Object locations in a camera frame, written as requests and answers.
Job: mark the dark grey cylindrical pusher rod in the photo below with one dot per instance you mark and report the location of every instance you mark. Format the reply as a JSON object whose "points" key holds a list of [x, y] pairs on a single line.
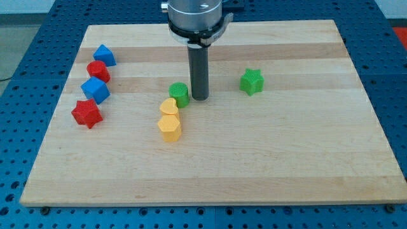
{"points": [[199, 73]]}

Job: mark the green star block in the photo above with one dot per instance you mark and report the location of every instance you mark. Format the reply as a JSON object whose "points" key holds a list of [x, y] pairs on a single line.
{"points": [[252, 81]]}

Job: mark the wooden board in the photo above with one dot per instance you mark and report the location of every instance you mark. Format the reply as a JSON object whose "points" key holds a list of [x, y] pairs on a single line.
{"points": [[311, 137]]}

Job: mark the yellow hexagon block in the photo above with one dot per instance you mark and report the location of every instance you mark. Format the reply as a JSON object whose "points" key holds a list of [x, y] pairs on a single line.
{"points": [[170, 128]]}

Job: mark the red cylinder block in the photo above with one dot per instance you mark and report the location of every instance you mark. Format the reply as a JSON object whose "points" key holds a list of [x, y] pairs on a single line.
{"points": [[98, 69]]}

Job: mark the blue triangle block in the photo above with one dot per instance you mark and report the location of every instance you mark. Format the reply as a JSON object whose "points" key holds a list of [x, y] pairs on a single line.
{"points": [[105, 55]]}

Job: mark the red star block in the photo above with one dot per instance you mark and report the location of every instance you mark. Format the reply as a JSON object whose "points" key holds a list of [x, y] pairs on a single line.
{"points": [[87, 113]]}

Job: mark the green cylinder block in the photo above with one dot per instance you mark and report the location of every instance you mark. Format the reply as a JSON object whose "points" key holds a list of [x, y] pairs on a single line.
{"points": [[179, 91]]}

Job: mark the blue cube block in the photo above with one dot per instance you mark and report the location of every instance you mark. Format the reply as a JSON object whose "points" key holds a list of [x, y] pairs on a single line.
{"points": [[96, 89]]}

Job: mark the yellow heart block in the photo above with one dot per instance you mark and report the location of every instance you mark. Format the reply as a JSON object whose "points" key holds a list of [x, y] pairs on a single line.
{"points": [[169, 108]]}

